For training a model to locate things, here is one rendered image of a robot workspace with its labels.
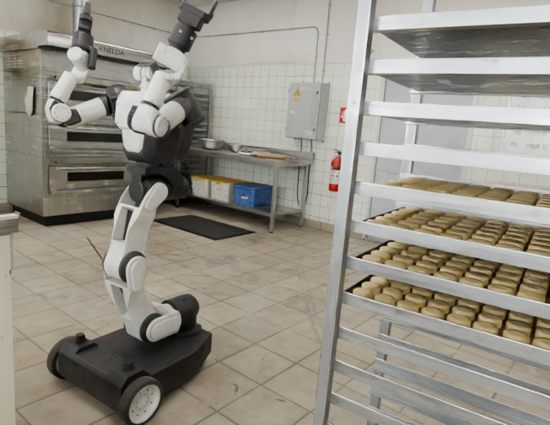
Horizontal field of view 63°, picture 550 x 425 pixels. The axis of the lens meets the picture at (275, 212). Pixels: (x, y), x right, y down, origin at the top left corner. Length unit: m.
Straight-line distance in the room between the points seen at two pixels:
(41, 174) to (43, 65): 1.11
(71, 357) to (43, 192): 3.29
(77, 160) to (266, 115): 2.57
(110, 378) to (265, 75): 5.10
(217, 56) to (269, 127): 1.50
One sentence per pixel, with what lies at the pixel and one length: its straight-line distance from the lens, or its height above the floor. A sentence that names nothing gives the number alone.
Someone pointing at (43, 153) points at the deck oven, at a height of 0.80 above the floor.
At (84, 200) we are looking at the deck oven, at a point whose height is 0.27.
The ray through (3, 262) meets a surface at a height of 0.74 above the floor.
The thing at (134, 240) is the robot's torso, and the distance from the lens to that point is 2.05.
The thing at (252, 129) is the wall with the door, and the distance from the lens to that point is 6.56.
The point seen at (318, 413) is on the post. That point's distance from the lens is 1.24.
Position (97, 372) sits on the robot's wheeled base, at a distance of 2.15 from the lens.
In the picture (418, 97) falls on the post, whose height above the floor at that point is 1.39.
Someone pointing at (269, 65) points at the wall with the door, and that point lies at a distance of 6.46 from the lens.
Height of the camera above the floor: 1.26
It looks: 11 degrees down
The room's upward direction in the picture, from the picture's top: 5 degrees clockwise
